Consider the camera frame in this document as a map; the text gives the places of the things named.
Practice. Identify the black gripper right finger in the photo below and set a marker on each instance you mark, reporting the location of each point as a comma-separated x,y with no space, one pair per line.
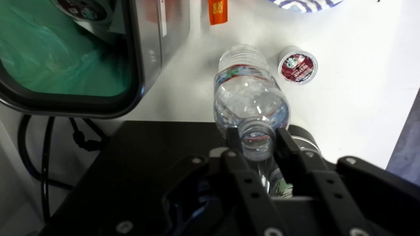
333,192

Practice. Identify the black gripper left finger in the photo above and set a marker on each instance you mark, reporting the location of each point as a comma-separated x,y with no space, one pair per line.
250,192

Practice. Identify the clear plastic water bottle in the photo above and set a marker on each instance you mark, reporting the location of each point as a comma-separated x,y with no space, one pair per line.
250,96

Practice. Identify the coffee pod with red lid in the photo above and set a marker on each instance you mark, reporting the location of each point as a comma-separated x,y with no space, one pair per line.
297,66

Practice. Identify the silver coffee machine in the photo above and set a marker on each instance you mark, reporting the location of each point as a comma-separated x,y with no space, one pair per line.
66,57

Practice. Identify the black box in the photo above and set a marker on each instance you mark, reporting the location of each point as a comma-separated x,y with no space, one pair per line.
132,166

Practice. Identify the orange tag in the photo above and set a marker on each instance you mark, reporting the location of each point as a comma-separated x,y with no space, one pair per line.
217,11

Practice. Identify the blue patterned paper plate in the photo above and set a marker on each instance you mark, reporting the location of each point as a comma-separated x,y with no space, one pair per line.
307,5

